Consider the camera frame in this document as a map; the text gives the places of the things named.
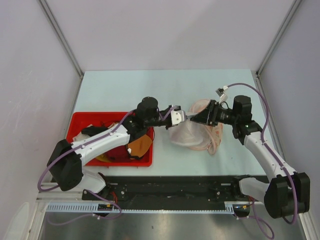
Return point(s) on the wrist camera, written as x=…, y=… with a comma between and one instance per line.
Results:
x=177, y=115
x=221, y=92

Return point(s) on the white slotted cable duct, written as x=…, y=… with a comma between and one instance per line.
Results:
x=104, y=208

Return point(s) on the pink tulip laundry bag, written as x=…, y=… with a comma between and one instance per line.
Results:
x=211, y=135

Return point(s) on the red plastic bin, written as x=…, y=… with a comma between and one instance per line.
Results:
x=81, y=120

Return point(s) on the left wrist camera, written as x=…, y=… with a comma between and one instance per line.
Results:
x=177, y=115

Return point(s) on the mustard yellow garment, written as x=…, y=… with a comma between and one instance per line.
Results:
x=103, y=158

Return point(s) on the aluminium frame post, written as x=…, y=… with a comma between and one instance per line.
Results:
x=279, y=35
x=52, y=20

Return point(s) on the white garment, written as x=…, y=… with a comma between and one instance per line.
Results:
x=80, y=137

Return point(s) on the white mesh laundry bag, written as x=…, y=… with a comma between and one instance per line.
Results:
x=189, y=134

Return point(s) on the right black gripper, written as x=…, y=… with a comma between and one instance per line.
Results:
x=208, y=117

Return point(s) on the black bra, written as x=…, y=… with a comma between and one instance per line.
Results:
x=93, y=130

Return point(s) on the orange bra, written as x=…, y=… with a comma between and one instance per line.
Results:
x=139, y=147

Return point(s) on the left aluminium frame post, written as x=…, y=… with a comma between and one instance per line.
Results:
x=52, y=20

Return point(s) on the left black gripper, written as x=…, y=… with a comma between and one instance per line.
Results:
x=168, y=109

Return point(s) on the right aluminium frame post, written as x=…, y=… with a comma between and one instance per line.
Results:
x=279, y=35

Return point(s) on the dark red bra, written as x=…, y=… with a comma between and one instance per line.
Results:
x=118, y=155

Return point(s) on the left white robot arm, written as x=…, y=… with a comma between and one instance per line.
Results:
x=68, y=159

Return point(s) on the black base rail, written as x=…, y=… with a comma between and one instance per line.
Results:
x=174, y=193

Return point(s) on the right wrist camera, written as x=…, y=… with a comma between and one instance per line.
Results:
x=221, y=92

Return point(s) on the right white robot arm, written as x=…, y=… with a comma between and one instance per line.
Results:
x=288, y=192

